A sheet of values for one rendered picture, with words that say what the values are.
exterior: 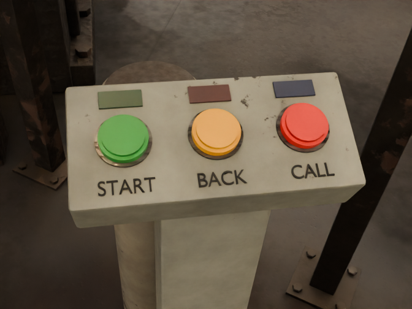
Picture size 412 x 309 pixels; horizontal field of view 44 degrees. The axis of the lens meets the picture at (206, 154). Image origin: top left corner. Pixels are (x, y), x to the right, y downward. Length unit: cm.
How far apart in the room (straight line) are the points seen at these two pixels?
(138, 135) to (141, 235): 31
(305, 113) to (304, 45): 121
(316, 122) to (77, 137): 20
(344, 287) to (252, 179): 68
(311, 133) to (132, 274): 45
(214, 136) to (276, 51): 120
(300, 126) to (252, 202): 7
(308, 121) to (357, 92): 107
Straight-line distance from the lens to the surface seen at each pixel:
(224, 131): 41
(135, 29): 165
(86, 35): 150
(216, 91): 44
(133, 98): 43
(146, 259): 75
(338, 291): 106
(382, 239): 117
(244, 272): 54
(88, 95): 44
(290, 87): 46
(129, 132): 41
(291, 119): 43
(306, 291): 104
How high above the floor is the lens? 89
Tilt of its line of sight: 46 degrees down
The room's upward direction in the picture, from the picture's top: 5 degrees clockwise
